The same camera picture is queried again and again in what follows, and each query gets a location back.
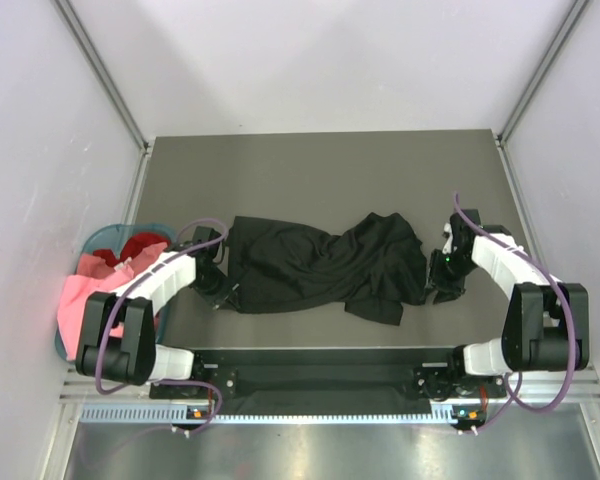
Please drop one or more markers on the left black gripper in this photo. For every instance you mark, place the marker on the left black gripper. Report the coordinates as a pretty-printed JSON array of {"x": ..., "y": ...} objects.
[{"x": 225, "y": 293}]

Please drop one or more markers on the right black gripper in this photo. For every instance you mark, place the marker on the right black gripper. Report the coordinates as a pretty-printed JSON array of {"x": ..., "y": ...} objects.
[{"x": 447, "y": 289}]

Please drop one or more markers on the black t shirt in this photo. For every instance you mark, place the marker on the black t shirt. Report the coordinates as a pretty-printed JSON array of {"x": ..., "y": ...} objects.
[{"x": 374, "y": 268}]

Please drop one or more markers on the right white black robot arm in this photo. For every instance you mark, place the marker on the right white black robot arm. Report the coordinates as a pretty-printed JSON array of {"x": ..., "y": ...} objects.
[{"x": 546, "y": 328}]

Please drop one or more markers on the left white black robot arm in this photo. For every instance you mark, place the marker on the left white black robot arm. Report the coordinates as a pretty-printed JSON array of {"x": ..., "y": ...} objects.
[{"x": 118, "y": 343}]

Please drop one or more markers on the red t shirt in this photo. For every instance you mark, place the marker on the red t shirt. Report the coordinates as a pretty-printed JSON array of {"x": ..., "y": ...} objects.
[{"x": 132, "y": 248}]

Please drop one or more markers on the teal plastic basket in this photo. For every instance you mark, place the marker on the teal plastic basket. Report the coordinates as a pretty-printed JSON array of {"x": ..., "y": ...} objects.
[{"x": 92, "y": 274}]

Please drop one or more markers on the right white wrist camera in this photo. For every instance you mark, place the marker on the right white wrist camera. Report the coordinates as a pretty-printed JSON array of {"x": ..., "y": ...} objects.
[{"x": 449, "y": 245}]

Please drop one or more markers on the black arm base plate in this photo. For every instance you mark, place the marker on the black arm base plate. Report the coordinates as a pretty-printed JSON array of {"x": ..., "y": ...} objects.
[{"x": 338, "y": 381}]

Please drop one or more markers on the grey slotted cable duct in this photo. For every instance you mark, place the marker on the grey slotted cable duct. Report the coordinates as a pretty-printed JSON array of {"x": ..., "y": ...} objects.
[{"x": 180, "y": 414}]

